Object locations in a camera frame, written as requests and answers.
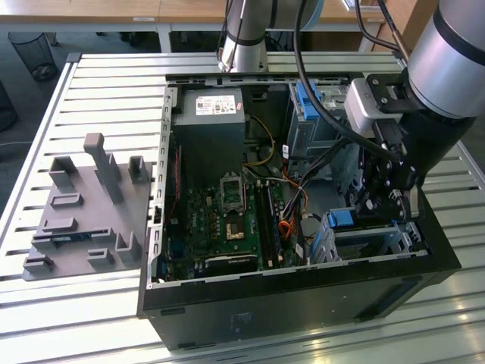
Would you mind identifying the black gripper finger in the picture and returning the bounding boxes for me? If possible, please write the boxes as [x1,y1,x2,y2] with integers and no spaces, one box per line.
[359,153,397,223]
[390,184,421,225]

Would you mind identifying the red yellow power wire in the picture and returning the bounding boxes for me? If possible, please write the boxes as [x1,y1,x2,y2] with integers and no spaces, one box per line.
[280,184,311,225]

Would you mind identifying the metal disk bay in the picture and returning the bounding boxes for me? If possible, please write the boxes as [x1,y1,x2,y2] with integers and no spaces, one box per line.
[308,207,431,265]

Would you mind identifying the metal optical drive cage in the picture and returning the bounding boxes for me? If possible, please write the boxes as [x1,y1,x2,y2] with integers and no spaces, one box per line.
[286,81,365,180]

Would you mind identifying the black RAM stick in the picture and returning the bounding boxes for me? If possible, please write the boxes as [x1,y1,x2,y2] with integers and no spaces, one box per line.
[266,182,284,263]

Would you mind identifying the blue drive latch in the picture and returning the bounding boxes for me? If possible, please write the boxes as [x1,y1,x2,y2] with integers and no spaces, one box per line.
[296,82,322,121]

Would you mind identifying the CPU socket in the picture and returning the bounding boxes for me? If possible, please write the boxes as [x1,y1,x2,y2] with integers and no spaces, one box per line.
[225,215,247,242]

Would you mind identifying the metal socket cover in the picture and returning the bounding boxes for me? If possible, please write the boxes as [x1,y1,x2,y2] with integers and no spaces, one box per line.
[220,172,247,215]

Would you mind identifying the black graphics card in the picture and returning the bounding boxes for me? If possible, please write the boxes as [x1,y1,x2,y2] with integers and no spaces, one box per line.
[204,254,259,275]

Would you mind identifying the black open PC case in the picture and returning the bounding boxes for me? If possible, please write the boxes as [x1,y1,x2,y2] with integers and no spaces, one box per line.
[136,71,462,352]

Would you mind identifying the green motherboard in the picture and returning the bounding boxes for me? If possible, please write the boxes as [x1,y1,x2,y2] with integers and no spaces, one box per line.
[158,166,304,281]

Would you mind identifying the grey power supply unit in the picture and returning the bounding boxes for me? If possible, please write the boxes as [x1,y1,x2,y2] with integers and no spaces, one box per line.
[173,89,246,171]

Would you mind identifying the grey parts rack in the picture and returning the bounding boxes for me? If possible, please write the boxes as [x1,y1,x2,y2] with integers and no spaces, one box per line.
[21,132,158,282]

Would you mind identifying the wooden desk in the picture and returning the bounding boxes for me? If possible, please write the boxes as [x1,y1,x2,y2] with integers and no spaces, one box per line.
[0,0,388,54]

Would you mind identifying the black mesh waste bin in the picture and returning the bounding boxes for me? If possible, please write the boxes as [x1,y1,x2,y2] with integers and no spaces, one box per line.
[7,31,58,81]

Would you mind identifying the black cable bundle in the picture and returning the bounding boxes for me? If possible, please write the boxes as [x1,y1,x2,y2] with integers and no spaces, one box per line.
[295,138,354,190]

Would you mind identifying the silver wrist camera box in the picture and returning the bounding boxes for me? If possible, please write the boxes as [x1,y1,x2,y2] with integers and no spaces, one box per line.
[343,77,386,133]

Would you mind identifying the orange wire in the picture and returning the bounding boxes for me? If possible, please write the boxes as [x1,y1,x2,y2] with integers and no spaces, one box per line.
[278,219,301,244]

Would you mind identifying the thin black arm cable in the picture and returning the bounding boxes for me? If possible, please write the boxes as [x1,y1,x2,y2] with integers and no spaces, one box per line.
[377,0,412,61]

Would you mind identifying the thick black camera cable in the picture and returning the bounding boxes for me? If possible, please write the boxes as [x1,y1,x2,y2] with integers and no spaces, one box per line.
[293,0,408,162]

